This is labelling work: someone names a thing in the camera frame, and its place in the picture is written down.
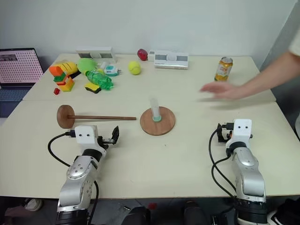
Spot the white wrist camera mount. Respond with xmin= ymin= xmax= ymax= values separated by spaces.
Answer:
xmin=225 ymin=119 xmax=253 ymax=149
xmin=74 ymin=125 xmax=98 ymax=144

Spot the red apple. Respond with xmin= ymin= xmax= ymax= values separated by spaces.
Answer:
xmin=136 ymin=48 xmax=149 ymax=61

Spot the long white box with windows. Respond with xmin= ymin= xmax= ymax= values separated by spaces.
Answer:
xmin=75 ymin=46 xmax=117 ymax=63

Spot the light sleeve of person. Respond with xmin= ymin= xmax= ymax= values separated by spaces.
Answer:
xmin=288 ymin=32 xmax=300 ymax=57

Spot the clear tube with green ring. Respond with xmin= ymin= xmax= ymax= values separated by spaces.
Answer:
xmin=150 ymin=98 xmax=163 ymax=123

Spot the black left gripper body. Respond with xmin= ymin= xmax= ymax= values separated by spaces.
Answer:
xmin=97 ymin=135 xmax=116 ymax=150

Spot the green plastic bottle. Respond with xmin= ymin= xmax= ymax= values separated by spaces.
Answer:
xmin=86 ymin=69 xmax=115 ymax=91

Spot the round wooden base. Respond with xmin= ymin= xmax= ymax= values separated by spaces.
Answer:
xmin=139 ymin=105 xmax=177 ymax=136

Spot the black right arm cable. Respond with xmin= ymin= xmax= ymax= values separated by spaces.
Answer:
xmin=209 ymin=128 xmax=238 ymax=198

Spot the yellow and black sponge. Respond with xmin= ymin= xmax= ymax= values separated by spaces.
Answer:
xmin=84 ymin=82 xmax=102 ymax=95

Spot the white box with grey panels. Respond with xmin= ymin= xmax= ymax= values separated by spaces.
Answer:
xmin=153 ymin=50 xmax=189 ymax=70

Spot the coloured building block tower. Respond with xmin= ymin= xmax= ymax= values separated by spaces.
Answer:
xmin=53 ymin=72 xmax=75 ymax=93

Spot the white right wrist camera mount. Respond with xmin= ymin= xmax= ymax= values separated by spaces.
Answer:
xmin=225 ymin=119 xmax=253 ymax=149

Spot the lime green round toy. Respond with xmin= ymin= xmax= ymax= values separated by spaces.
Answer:
xmin=76 ymin=58 xmax=98 ymax=76

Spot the yellow tennis ball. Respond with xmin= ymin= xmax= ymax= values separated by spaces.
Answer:
xmin=127 ymin=60 xmax=142 ymax=76

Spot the dark rounded shape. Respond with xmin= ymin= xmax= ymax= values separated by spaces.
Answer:
xmin=126 ymin=206 xmax=151 ymax=225
xmin=183 ymin=200 xmax=207 ymax=225

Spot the wooden stick with round base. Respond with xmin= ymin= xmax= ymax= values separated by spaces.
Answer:
xmin=56 ymin=104 xmax=137 ymax=129

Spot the person's bare hand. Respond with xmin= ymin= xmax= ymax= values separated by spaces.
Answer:
xmin=199 ymin=82 xmax=245 ymax=100

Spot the open laptop with pink screen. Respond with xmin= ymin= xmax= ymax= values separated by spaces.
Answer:
xmin=0 ymin=47 xmax=45 ymax=118

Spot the black cable under left arm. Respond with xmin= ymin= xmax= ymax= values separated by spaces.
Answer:
xmin=89 ymin=180 xmax=99 ymax=222

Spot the orange drink can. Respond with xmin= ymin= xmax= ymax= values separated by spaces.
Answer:
xmin=214 ymin=56 xmax=233 ymax=83

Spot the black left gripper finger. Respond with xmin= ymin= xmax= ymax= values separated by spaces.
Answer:
xmin=111 ymin=125 xmax=120 ymax=144

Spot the white shoe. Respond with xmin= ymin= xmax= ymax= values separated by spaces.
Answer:
xmin=24 ymin=198 xmax=43 ymax=212

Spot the white and teal device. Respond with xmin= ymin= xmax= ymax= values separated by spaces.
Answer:
xmin=103 ymin=65 xmax=122 ymax=77

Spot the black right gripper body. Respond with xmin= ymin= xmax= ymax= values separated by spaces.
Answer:
xmin=218 ymin=121 xmax=235 ymax=143

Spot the yellow striped toy with orange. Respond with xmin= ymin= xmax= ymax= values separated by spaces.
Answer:
xmin=49 ymin=61 xmax=78 ymax=77

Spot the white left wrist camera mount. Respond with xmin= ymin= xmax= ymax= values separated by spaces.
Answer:
xmin=74 ymin=125 xmax=98 ymax=144

